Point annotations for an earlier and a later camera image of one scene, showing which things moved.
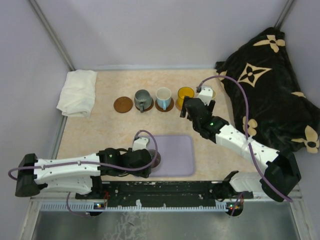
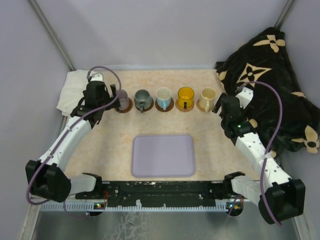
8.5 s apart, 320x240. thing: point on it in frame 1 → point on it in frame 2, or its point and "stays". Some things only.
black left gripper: [144, 173] → [112, 91]
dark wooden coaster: [169, 108] stays
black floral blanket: [279, 115] stays
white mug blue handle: [163, 97] stays
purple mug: [156, 163] → [123, 99]
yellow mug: [183, 92] stays
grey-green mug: [143, 100] stays
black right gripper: [210, 107] → [218, 104]
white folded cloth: [78, 95] stays
